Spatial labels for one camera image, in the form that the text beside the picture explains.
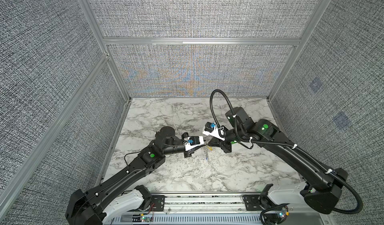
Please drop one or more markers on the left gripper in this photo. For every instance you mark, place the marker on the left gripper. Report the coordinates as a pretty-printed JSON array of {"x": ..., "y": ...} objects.
[{"x": 187, "y": 154}]

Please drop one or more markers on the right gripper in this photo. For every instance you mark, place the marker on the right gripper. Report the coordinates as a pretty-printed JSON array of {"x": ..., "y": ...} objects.
[{"x": 220, "y": 143}]

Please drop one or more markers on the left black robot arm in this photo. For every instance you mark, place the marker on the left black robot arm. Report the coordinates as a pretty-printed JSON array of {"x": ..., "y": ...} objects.
[{"x": 108, "y": 200}]

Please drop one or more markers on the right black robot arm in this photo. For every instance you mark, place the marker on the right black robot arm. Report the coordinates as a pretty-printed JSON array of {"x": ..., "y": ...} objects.
[{"x": 322, "y": 187}]

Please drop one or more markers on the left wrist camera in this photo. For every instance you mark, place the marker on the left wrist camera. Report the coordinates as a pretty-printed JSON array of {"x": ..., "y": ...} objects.
[{"x": 193, "y": 142}]

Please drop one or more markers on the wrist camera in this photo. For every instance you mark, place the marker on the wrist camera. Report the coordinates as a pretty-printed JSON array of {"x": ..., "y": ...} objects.
[
  {"x": 193, "y": 142},
  {"x": 211, "y": 129}
]

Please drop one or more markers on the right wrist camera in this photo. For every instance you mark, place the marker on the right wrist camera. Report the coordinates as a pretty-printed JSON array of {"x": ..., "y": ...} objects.
[{"x": 211, "y": 129}]

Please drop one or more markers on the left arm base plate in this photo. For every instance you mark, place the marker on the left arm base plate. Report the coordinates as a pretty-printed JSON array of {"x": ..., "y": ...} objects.
[{"x": 156, "y": 203}]

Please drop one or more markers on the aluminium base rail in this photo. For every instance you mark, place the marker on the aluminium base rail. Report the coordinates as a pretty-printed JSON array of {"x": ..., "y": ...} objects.
[{"x": 218, "y": 209}]

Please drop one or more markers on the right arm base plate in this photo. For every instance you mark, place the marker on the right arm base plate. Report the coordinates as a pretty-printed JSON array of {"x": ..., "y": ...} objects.
[{"x": 257, "y": 202}]

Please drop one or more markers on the aluminium enclosure frame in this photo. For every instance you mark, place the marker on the aluminium enclosure frame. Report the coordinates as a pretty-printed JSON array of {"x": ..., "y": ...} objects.
[{"x": 51, "y": 53}]

